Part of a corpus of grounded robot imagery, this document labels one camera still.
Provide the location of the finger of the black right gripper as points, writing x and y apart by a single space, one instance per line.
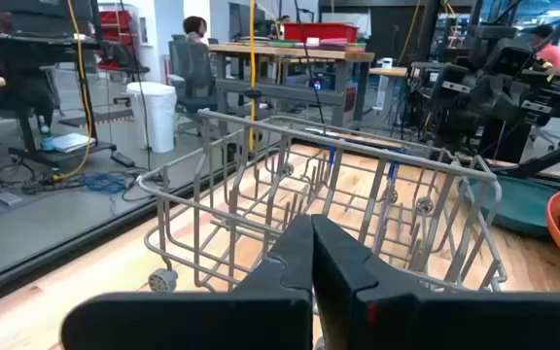
540 108
452 104

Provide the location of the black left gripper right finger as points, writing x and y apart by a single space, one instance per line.
406 321

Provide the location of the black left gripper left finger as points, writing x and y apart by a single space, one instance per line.
260 316

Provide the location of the teal plate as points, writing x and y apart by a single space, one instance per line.
518 206

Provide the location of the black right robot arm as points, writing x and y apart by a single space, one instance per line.
503 141

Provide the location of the person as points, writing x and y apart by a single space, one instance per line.
195 30
549 53
12 97

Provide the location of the white tower device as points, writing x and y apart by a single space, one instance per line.
384 85

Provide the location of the small wooden table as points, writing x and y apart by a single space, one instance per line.
389 72

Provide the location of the red plastic crate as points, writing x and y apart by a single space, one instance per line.
319 32

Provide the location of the wooden workbench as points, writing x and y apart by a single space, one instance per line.
290 52

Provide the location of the black power brick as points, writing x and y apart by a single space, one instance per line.
123 159

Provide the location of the white plastic bin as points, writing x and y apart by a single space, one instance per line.
153 116

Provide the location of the grey office chair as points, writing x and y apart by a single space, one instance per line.
192 73

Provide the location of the white notebook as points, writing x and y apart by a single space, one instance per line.
71 142

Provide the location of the white power strip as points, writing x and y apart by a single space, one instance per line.
5 198

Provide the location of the black sit-stand desk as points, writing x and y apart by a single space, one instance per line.
85 87

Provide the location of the red storage bin shelf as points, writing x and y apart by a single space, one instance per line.
115 26

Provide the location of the black table edge frame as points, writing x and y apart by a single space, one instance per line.
90 243

